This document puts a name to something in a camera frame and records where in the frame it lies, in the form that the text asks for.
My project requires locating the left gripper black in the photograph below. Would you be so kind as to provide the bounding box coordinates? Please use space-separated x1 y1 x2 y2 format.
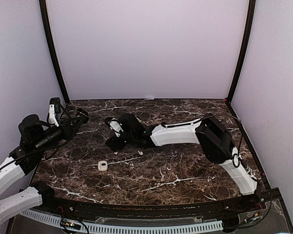
34 116 84 155

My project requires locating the black earbud charging case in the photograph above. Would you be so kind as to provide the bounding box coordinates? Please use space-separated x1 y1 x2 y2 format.
76 108 89 124

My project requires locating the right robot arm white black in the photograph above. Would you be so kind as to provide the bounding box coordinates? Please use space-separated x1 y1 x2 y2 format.
105 113 259 212

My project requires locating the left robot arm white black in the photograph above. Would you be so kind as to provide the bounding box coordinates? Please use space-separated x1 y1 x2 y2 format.
0 111 89 225

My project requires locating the beige earbud charging case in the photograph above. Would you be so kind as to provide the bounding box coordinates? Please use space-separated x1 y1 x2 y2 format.
98 160 108 172

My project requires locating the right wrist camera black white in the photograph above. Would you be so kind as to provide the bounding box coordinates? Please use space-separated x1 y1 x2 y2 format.
105 117 123 137

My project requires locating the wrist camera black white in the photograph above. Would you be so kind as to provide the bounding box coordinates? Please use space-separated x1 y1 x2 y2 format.
47 97 61 127
105 117 123 137

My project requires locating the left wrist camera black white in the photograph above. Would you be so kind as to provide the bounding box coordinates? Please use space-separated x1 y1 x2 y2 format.
47 97 61 127

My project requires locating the black front table rail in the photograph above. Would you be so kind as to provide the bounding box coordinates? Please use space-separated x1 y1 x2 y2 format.
51 195 250 220

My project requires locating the grey slotted cable duct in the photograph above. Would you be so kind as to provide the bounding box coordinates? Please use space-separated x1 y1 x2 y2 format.
21 209 223 234

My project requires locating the left circuit board with wires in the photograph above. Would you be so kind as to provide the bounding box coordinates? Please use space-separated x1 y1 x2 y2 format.
60 218 81 232

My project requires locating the circuit board with wires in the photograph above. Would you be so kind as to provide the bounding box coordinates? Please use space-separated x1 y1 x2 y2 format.
60 218 81 232
244 212 261 223

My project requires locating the black frame post left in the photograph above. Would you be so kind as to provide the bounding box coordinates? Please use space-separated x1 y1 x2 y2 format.
39 0 70 104

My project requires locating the black frame post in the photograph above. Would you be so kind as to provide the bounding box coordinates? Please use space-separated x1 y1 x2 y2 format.
226 0 256 105
39 0 70 104

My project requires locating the right circuit board with wires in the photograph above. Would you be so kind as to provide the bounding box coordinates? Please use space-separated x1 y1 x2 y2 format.
244 212 261 223

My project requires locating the black frame post right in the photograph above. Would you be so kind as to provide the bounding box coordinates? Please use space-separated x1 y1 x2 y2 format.
226 0 256 105

